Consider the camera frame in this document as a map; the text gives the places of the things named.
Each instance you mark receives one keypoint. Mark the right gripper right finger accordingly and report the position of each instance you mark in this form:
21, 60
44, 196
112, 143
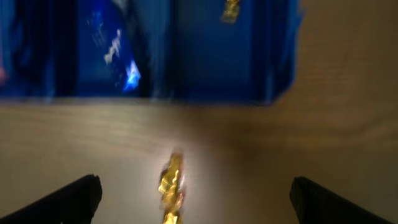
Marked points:
320, 207

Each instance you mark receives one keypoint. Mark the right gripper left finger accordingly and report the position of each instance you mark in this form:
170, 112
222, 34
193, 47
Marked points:
62, 203

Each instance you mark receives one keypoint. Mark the gold candy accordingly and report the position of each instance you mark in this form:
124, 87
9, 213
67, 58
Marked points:
171, 183
230, 11

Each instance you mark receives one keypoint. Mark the blue candy pack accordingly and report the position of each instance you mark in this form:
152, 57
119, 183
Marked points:
105, 46

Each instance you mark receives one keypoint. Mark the blue tray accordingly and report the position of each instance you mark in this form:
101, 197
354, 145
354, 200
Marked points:
211, 62

